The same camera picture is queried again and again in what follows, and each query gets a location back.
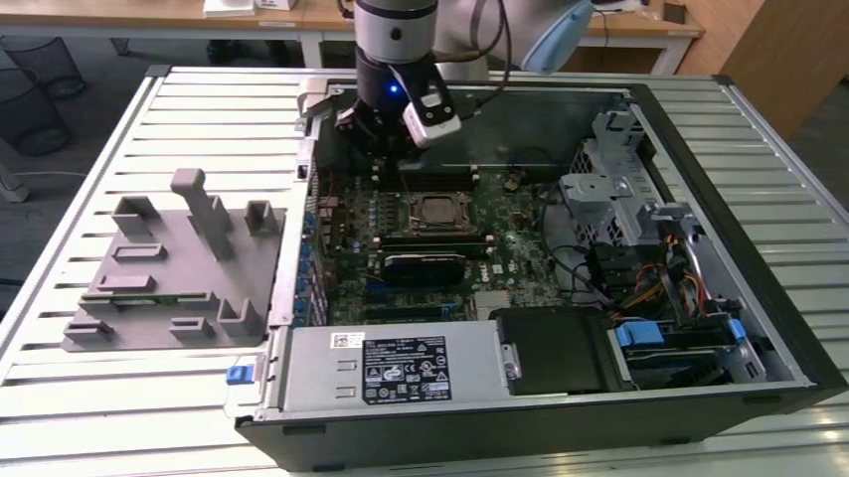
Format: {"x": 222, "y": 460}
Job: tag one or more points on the silver CPU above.
{"x": 441, "y": 211}

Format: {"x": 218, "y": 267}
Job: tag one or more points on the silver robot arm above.
{"x": 394, "y": 30}

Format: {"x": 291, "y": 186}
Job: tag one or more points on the CPU socket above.
{"x": 406, "y": 229}

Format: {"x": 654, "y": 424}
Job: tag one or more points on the RAM slot white clips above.
{"x": 445, "y": 170}
{"x": 431, "y": 245}
{"x": 445, "y": 179}
{"x": 481, "y": 254}

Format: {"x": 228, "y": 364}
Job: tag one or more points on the white box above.
{"x": 228, "y": 9}

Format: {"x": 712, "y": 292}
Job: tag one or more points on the round coin battery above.
{"x": 514, "y": 182}

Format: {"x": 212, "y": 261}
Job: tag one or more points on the long wooden desk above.
{"x": 132, "y": 22}

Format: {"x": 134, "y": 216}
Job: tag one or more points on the green motherboard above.
{"x": 523, "y": 238}

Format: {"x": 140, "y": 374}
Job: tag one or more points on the silver drive cage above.
{"x": 590, "y": 191}

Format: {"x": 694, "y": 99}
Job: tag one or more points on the black graphics card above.
{"x": 425, "y": 270}

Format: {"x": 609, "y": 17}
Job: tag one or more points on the small brown box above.
{"x": 676, "y": 14}

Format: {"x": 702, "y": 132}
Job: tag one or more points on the silver chipset heatsink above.
{"x": 494, "y": 301}

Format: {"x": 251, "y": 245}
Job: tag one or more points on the black mesh wastebasket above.
{"x": 33, "y": 119}
{"x": 53, "y": 59}

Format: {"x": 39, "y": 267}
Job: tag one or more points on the grey parts rack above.
{"x": 179, "y": 278}

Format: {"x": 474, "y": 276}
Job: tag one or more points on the green RAM stick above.
{"x": 146, "y": 299}

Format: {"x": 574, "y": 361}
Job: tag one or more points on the silver power supply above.
{"x": 318, "y": 367}

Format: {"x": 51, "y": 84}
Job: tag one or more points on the black plastic shroud box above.
{"x": 557, "y": 353}

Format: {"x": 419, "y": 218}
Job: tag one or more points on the wooden cabinet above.
{"x": 789, "y": 59}

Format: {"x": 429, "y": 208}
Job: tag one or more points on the blue case latch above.
{"x": 240, "y": 375}

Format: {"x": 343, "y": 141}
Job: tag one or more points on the hard disk in blue carrier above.
{"x": 639, "y": 338}

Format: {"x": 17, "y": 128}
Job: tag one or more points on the black open PC case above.
{"x": 465, "y": 442}

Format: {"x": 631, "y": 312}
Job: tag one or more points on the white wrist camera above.
{"x": 431, "y": 126}

